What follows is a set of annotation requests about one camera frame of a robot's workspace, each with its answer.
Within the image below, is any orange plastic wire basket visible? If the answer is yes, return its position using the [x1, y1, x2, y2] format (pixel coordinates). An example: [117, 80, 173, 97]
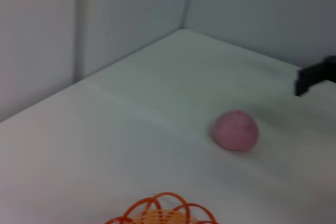
[104, 191, 219, 224]

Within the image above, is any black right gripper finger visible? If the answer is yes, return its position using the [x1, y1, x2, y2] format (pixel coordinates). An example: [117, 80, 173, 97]
[293, 55, 336, 97]

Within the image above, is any pink peach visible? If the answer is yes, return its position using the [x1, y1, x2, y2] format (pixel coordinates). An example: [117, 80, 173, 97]
[212, 109, 260, 152]

